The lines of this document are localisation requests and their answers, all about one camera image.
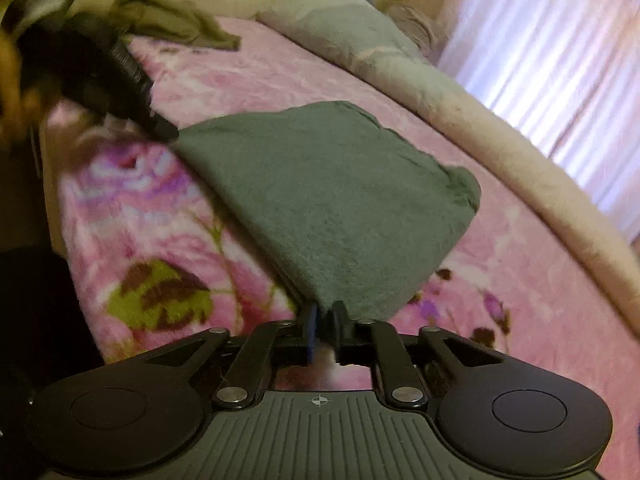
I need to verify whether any grey pillow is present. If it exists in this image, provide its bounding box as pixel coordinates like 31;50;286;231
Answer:
387;2;451;63

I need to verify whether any white curtain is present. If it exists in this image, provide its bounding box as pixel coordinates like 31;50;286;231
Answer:
437;0;640;241

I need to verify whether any pink and grey duvet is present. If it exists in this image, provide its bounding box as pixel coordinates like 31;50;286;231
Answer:
255;0;640;321

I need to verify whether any pink floral blanket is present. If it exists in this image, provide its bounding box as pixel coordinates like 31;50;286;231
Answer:
42;15;640;466

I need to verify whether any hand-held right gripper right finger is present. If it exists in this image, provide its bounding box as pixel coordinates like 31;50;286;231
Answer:
327;301;506;409

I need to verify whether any olive green garment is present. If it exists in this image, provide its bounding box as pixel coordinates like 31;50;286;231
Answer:
95;0;243;53

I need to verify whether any person's left hand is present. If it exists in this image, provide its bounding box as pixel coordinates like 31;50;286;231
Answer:
0;32;46;148

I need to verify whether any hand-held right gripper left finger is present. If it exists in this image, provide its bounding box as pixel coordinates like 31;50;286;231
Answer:
147;301;319;409

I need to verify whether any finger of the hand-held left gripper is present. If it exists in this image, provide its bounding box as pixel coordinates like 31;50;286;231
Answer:
112;40;180;142

